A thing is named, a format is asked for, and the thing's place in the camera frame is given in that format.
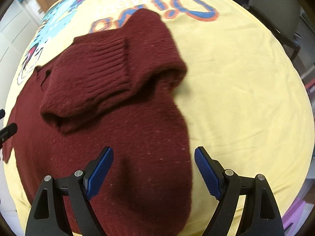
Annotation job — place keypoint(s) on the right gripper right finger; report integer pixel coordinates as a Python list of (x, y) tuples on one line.
[(260, 215)]

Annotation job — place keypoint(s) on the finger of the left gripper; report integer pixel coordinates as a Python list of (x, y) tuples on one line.
[(7, 132), (2, 113)]

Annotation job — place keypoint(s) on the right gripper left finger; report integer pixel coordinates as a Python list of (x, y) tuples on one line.
[(48, 214)]

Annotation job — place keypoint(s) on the dark red knit sweater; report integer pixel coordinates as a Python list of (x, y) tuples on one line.
[(111, 88)]

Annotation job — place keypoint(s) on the yellow dinosaur bedspread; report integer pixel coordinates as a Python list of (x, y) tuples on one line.
[(241, 97)]

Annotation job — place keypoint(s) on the grey office chair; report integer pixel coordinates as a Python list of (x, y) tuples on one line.
[(281, 18)]

